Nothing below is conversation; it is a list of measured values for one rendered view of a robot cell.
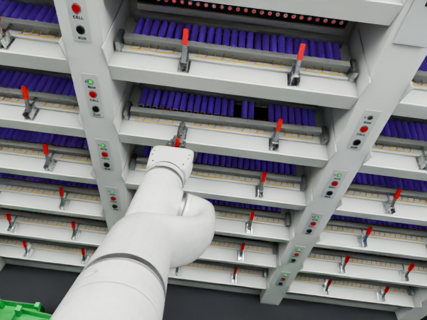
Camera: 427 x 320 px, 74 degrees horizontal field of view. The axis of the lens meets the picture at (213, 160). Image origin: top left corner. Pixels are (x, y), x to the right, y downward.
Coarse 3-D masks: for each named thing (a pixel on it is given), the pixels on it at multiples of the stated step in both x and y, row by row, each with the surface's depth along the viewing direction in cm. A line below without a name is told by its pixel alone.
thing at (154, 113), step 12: (132, 108) 82; (144, 108) 82; (144, 120) 82; (180, 120) 83; (192, 120) 83; (204, 120) 82; (216, 120) 82; (228, 120) 82; (240, 120) 82; (252, 120) 83; (252, 132) 82; (288, 132) 84; (300, 132) 83; (312, 132) 83
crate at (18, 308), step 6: (18, 306) 116; (18, 312) 116; (24, 312) 120; (30, 312) 119; (36, 312) 118; (42, 312) 119; (12, 318) 115; (18, 318) 119; (24, 318) 120; (30, 318) 120; (36, 318) 121; (42, 318) 122; (48, 318) 122
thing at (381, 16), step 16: (208, 0) 58; (224, 0) 58; (240, 0) 57; (256, 0) 57; (272, 0) 57; (288, 0) 56; (304, 0) 56; (320, 0) 56; (336, 0) 55; (352, 0) 55; (368, 0) 55; (384, 0) 55; (400, 0) 55; (320, 16) 58; (336, 16) 58; (352, 16) 58; (368, 16) 57; (384, 16) 57
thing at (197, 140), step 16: (128, 96) 85; (128, 112) 81; (320, 112) 89; (128, 128) 81; (144, 128) 82; (160, 128) 82; (176, 128) 82; (192, 128) 83; (224, 128) 84; (240, 128) 84; (144, 144) 84; (160, 144) 83; (192, 144) 81; (208, 144) 80; (224, 144) 81; (240, 144) 81; (256, 144) 82; (288, 144) 82; (304, 144) 83; (320, 144) 83; (272, 160) 84; (288, 160) 83; (304, 160) 82; (320, 160) 81
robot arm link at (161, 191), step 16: (144, 176) 57; (160, 176) 54; (176, 176) 57; (144, 192) 50; (160, 192) 50; (176, 192) 52; (128, 208) 48; (144, 208) 46; (160, 208) 47; (176, 208) 50
